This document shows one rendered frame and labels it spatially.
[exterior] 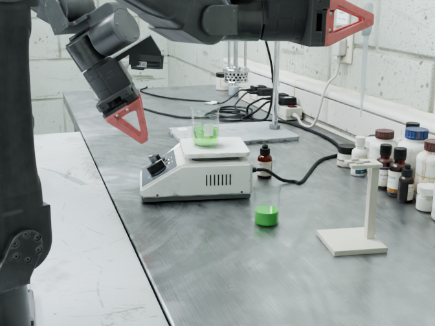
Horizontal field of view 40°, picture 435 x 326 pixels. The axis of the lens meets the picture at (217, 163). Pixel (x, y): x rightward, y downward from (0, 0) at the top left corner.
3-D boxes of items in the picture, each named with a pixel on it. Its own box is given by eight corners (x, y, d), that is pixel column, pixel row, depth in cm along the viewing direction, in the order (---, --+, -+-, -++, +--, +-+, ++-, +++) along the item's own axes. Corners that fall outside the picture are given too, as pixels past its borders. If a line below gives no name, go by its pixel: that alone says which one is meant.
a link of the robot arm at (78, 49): (123, 54, 101) (101, 17, 99) (106, 66, 97) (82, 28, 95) (97, 69, 105) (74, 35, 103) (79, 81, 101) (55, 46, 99)
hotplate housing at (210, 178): (140, 204, 105) (138, 160, 103) (140, 182, 118) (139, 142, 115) (265, 199, 108) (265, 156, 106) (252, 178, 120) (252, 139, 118)
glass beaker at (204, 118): (226, 147, 110) (226, 104, 108) (204, 152, 107) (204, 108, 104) (204, 141, 114) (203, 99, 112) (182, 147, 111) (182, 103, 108)
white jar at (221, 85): (212, 89, 230) (212, 72, 228) (226, 88, 233) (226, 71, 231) (221, 91, 225) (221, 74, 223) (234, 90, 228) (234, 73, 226)
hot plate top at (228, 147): (183, 158, 104) (183, 154, 104) (178, 142, 116) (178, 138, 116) (250, 156, 106) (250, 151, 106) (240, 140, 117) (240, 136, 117)
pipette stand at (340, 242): (334, 256, 84) (338, 169, 81) (316, 234, 92) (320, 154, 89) (387, 252, 86) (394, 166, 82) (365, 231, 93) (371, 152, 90)
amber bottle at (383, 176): (373, 184, 116) (376, 141, 114) (391, 185, 116) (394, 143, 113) (374, 189, 113) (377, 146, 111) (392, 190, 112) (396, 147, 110)
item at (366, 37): (358, 117, 83) (365, 2, 79) (355, 116, 84) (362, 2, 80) (366, 117, 83) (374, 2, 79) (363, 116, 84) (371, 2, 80)
